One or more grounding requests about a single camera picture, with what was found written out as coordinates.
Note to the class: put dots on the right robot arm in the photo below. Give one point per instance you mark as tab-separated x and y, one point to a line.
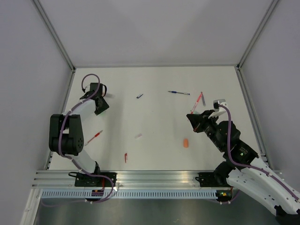
245	170

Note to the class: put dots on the aluminium mounting rail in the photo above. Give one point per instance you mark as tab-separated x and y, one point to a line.
130	180

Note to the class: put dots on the right aluminium frame post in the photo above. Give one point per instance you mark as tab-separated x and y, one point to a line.
263	22

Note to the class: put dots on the orange highlighter cap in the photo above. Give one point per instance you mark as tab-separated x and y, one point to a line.
185	143

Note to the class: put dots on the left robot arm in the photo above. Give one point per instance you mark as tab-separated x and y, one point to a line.
67	140

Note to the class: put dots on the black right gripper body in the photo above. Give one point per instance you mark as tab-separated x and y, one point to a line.
208	125

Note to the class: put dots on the purple grey marker pen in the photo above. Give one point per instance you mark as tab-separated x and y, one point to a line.
203	100

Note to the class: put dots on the left aluminium frame post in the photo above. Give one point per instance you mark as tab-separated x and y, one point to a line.
54	35

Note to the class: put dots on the white slotted cable duct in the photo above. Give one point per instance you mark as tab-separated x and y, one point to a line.
130	194

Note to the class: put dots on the aluminium frame post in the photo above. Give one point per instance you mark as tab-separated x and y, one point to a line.
54	35
263	22

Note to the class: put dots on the blue gel pen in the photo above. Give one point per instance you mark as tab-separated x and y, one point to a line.
176	92

